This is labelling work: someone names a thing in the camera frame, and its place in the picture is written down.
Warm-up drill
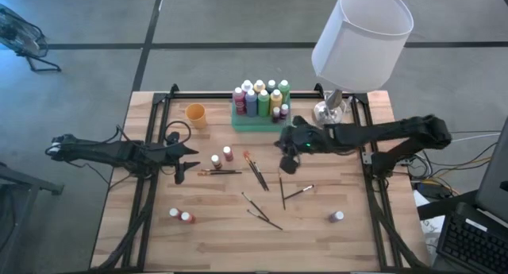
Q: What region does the black floor fan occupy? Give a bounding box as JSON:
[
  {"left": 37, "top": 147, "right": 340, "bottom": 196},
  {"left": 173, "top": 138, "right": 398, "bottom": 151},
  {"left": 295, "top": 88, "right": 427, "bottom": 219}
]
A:
[{"left": 0, "top": 3, "right": 63, "bottom": 73}]

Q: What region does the silver table lamp white shade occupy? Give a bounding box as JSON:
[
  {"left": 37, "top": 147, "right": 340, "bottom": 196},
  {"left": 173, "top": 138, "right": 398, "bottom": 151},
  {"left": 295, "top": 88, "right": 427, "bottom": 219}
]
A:
[{"left": 310, "top": 0, "right": 414, "bottom": 129}]

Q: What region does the yellow floor cable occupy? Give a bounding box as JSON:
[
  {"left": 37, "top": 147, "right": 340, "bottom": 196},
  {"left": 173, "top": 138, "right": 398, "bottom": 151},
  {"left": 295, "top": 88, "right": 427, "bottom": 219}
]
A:
[{"left": 412, "top": 156, "right": 493, "bottom": 196}]

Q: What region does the large green paint bottle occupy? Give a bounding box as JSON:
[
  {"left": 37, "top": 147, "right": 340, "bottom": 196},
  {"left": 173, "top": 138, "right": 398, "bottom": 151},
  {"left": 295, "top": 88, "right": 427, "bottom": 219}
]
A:
[
  {"left": 257, "top": 89, "right": 271, "bottom": 118},
  {"left": 277, "top": 79, "right": 291, "bottom": 105}
]

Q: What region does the large yellow paint bottle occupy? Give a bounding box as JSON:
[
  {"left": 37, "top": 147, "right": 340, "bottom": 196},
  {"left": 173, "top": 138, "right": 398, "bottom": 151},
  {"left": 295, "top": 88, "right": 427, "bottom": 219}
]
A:
[{"left": 270, "top": 89, "right": 283, "bottom": 115}]

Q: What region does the green translucent plastic tray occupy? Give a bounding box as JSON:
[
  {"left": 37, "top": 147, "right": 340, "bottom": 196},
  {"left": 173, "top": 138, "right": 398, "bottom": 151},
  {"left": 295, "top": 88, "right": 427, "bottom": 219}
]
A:
[{"left": 231, "top": 90, "right": 292, "bottom": 133}]

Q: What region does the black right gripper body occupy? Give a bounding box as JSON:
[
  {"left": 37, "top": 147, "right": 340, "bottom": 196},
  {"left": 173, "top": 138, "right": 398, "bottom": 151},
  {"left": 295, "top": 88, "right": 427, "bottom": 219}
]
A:
[{"left": 279, "top": 115, "right": 333, "bottom": 176}]

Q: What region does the grey computer monitor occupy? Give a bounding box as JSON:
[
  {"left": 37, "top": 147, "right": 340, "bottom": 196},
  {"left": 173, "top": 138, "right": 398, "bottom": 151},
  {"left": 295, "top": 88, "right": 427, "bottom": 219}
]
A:
[{"left": 475, "top": 115, "right": 508, "bottom": 224}]

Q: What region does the large red paint bottle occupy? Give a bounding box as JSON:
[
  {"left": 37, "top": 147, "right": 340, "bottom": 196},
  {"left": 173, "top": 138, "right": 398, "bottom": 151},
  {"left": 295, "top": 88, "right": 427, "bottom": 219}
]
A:
[{"left": 233, "top": 87, "right": 247, "bottom": 116}]

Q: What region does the black computer keyboard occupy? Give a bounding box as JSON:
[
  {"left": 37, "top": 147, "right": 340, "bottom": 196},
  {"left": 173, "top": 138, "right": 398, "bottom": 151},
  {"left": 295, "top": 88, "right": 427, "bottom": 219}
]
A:
[{"left": 435, "top": 212, "right": 508, "bottom": 274}]

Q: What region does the black side table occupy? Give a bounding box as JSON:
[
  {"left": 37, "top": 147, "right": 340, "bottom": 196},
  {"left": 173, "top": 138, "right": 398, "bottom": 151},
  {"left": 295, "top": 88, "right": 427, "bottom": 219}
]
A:
[{"left": 0, "top": 161, "right": 64, "bottom": 274}]

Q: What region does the white paper sheet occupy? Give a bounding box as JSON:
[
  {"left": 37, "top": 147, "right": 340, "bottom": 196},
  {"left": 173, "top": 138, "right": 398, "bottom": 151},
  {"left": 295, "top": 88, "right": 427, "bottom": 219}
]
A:
[{"left": 412, "top": 188, "right": 448, "bottom": 254}]

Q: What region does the orange plastic cup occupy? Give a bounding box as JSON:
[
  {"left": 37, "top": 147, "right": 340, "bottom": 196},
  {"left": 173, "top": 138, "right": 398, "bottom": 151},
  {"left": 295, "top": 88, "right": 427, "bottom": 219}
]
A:
[{"left": 185, "top": 103, "right": 208, "bottom": 130}]

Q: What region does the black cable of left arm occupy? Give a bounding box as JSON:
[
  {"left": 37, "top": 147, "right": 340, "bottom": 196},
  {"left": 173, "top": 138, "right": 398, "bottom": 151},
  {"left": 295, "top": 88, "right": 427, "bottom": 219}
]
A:
[{"left": 114, "top": 120, "right": 193, "bottom": 146}]

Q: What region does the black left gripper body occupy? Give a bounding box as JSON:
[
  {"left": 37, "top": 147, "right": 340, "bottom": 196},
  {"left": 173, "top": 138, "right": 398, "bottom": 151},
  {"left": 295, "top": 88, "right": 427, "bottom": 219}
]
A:
[{"left": 158, "top": 131, "right": 186, "bottom": 186}]

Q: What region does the black monitor stand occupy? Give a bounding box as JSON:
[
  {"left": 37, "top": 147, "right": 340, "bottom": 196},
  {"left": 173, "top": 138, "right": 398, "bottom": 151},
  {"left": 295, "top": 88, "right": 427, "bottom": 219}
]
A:
[{"left": 416, "top": 189, "right": 483, "bottom": 222}]

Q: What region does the large blue paint bottle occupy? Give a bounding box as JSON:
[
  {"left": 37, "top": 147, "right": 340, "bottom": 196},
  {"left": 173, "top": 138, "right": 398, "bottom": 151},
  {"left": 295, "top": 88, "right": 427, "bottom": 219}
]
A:
[{"left": 244, "top": 89, "right": 259, "bottom": 118}]

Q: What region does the black power adapter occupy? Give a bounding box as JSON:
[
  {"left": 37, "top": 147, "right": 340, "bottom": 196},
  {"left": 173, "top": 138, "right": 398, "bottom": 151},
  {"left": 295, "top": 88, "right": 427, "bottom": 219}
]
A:
[{"left": 416, "top": 181, "right": 452, "bottom": 200}]

